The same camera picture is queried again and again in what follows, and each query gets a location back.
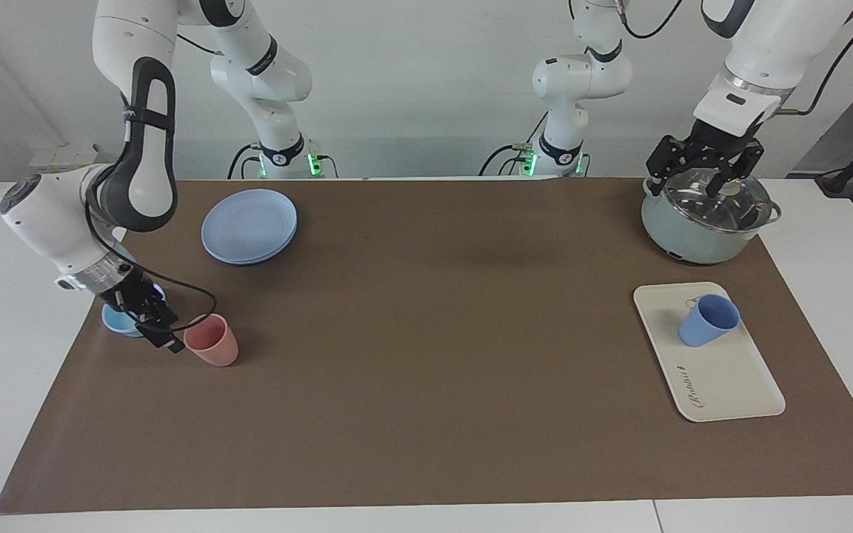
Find light blue round plate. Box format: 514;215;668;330
201;189;299;266

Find black base cables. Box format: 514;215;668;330
227;142;340;181
478;111;550;178

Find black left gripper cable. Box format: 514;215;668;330
775;0;853;118

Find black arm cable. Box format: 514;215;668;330
618;0;684;40

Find blue plastic cup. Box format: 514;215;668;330
678;294;741;348

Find pale green cooking pot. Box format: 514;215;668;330
640;169;783;266

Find brown paper table mat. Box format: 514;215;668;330
0;177;853;515

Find black right base cables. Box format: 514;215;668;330
227;142;340;181

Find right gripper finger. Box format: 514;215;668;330
133;318;183;355
150;298;179;332

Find light blue small bowl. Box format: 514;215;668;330
101;285;168;338

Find black left base cables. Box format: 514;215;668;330
478;111;550;178

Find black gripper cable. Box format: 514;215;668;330
775;0;853;118
84;181;218;335

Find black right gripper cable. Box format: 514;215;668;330
84;181;218;335

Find white power strip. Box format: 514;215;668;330
29;144;100;173

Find cream tray with rabbit print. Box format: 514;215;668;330
632;281;787;423

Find pink plastic cup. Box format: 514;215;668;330
183;313;240;368

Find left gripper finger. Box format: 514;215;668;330
708;141;766;199
646;134;695;198

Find glass pot lid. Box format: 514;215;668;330
644;167;775;235

